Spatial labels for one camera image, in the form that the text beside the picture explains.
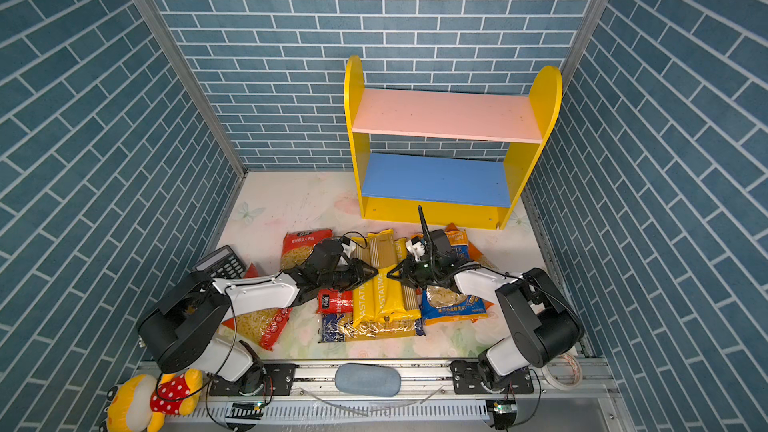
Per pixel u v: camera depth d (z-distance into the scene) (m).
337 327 0.79
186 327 0.44
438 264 0.72
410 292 0.83
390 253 0.91
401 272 0.79
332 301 0.83
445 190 1.01
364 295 0.82
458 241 0.89
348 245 0.84
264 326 0.78
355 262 0.78
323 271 0.69
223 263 0.92
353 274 0.77
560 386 0.73
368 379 0.72
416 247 0.85
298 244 0.94
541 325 0.45
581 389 0.72
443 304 0.84
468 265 0.65
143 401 0.66
